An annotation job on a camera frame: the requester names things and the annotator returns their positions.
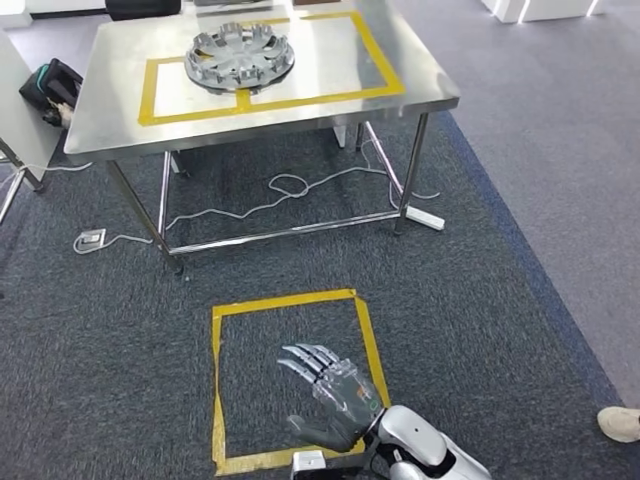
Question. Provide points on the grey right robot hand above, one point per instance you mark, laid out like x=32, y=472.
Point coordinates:
x=345, y=404

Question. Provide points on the silver plastic wheel cover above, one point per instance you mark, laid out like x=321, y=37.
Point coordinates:
x=240, y=60

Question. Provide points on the stainless steel workbench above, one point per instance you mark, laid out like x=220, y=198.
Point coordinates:
x=324, y=60

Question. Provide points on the yellow floor tape square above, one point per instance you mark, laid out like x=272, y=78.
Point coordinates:
x=218, y=397

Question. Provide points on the white power strip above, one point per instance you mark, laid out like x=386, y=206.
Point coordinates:
x=425, y=218

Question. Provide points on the large yellow tape rectangle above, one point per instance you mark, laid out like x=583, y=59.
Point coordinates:
x=300, y=100

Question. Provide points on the person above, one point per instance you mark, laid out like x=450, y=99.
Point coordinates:
x=620, y=424

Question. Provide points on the grey floor socket box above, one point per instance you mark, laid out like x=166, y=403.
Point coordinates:
x=92, y=240

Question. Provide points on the black bag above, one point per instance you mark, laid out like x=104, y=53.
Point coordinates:
x=50, y=83

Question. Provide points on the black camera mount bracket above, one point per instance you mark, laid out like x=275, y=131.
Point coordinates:
x=352, y=464

